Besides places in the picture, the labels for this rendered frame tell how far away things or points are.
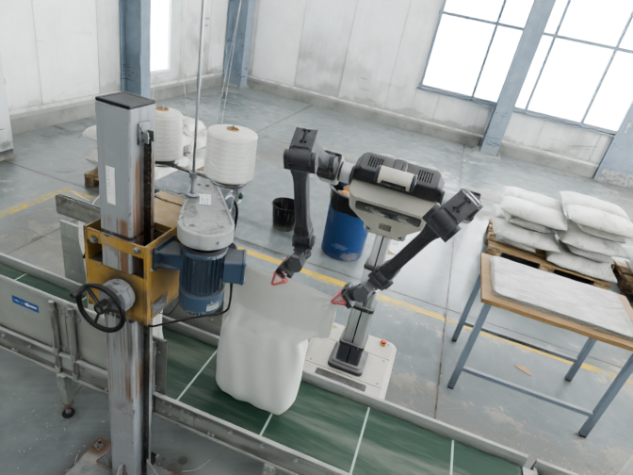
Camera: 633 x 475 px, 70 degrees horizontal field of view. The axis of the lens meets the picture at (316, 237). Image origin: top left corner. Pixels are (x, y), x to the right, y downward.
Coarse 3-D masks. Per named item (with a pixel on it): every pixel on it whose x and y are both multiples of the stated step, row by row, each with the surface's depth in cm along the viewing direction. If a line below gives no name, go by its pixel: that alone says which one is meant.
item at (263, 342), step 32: (256, 288) 189; (288, 288) 182; (224, 320) 203; (256, 320) 193; (288, 320) 190; (320, 320) 187; (224, 352) 204; (256, 352) 195; (288, 352) 192; (224, 384) 212; (256, 384) 202; (288, 384) 199
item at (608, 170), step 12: (624, 120) 800; (624, 132) 808; (612, 144) 821; (624, 144) 816; (612, 156) 830; (624, 156) 824; (600, 168) 843; (612, 168) 837; (624, 168) 831; (600, 180) 852; (612, 180) 845; (624, 180) 839
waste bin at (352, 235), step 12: (336, 192) 390; (336, 204) 395; (348, 204) 388; (336, 216) 400; (348, 216) 394; (336, 228) 405; (348, 228) 400; (360, 228) 402; (324, 240) 423; (336, 240) 410; (348, 240) 407; (360, 240) 412; (324, 252) 425; (336, 252) 415; (348, 252) 414; (360, 252) 422
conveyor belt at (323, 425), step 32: (64, 288) 259; (192, 352) 234; (192, 384) 217; (224, 416) 205; (256, 416) 208; (288, 416) 211; (320, 416) 214; (352, 416) 218; (384, 416) 221; (320, 448) 199; (352, 448) 202; (384, 448) 205; (416, 448) 209; (448, 448) 212
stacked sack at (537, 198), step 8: (504, 192) 494; (512, 192) 492; (520, 192) 494; (528, 192) 498; (528, 200) 481; (536, 200) 482; (544, 200) 485; (552, 200) 490; (552, 208) 475; (560, 208) 479
